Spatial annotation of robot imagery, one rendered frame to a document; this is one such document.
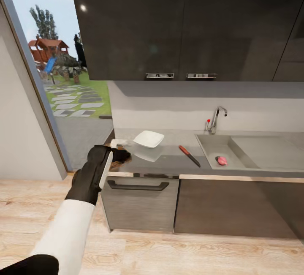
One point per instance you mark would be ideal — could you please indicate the parer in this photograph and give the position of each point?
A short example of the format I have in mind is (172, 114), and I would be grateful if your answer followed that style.
(184, 150)

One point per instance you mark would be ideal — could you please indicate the vidalia onion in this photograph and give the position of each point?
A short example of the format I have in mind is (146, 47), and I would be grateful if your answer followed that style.
(222, 160)

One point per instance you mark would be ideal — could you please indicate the bowl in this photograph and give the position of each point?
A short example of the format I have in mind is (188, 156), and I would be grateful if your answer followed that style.
(149, 139)

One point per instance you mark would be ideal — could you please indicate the fixed window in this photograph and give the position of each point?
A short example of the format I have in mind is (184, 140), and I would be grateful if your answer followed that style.
(77, 109)

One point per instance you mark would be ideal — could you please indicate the dishwasher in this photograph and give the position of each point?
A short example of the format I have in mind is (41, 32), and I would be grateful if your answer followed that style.
(140, 203)

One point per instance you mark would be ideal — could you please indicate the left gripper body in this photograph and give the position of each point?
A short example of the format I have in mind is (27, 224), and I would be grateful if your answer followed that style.
(120, 155)

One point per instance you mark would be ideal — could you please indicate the cabinet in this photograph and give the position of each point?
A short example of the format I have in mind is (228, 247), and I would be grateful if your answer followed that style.
(291, 65)
(185, 40)

